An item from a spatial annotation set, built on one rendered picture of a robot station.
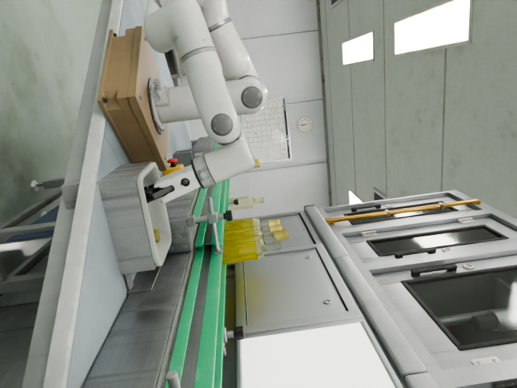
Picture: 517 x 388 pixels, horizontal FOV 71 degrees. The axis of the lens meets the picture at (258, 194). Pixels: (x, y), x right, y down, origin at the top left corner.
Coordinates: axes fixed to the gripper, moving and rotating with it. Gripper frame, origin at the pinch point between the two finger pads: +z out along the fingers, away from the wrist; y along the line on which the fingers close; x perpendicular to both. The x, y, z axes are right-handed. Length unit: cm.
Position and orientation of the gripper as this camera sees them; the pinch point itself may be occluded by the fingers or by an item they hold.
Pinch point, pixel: (139, 197)
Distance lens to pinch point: 91.2
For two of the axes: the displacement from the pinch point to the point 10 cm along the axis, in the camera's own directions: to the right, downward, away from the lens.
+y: -0.6, -2.6, 9.6
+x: -3.7, -8.9, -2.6
